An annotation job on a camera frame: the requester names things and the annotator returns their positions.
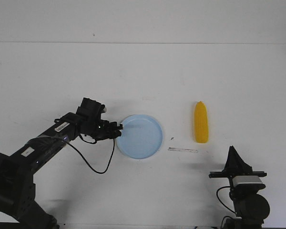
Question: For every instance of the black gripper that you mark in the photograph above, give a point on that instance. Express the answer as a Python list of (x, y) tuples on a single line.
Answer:
[(91, 123), (232, 159)]

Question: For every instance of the light blue round plate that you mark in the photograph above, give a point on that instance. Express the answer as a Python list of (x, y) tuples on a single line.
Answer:
[(142, 136)]

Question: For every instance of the yellow corn cob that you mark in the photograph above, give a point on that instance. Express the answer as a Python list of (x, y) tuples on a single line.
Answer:
[(201, 129)]

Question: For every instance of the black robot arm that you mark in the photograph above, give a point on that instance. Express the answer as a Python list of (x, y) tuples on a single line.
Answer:
[(250, 208), (17, 189)]

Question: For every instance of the horizontal tape strip on table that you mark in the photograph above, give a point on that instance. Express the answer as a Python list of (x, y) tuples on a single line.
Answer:
[(174, 149)]

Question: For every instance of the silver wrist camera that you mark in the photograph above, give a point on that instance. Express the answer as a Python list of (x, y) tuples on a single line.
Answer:
[(247, 180), (103, 109)]

